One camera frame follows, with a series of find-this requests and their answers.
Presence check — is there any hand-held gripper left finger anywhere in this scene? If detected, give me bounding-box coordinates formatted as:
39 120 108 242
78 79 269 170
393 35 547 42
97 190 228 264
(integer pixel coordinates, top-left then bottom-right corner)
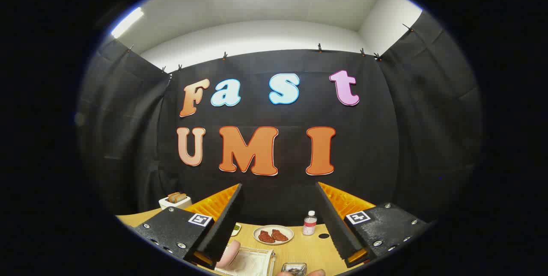
134 183 244 268

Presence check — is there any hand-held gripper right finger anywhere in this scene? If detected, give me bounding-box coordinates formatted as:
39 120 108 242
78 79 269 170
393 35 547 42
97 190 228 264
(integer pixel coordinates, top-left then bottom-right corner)
315 181 432 268

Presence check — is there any pink plate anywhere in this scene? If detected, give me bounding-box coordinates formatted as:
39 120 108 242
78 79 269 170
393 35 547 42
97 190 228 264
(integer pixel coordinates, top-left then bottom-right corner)
216 240 241 269

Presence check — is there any metal wire basket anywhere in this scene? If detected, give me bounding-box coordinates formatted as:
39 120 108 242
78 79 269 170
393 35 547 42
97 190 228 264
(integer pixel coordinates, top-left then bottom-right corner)
281 262 307 276

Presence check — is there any white wire dish rack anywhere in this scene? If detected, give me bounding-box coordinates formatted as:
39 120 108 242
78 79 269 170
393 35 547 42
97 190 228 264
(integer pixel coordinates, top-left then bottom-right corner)
214 246 277 276

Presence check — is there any white steak plate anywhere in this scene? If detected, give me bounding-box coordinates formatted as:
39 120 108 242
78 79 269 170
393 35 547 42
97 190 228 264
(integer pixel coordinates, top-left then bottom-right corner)
253 225 295 246

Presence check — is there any clear red label water bottle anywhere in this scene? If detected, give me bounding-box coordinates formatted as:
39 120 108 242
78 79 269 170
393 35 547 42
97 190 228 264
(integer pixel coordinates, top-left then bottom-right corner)
303 211 318 236

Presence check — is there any white drip tray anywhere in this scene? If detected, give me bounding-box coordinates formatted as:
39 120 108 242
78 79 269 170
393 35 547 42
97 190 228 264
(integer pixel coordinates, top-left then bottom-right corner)
223 249 271 276

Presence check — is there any white toaster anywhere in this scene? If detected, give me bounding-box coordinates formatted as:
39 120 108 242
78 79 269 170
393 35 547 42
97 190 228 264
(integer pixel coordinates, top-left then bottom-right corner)
158 196 192 211

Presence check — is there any ceiling light panel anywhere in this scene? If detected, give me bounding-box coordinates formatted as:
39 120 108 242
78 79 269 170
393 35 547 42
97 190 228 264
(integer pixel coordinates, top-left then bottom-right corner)
111 7 144 38

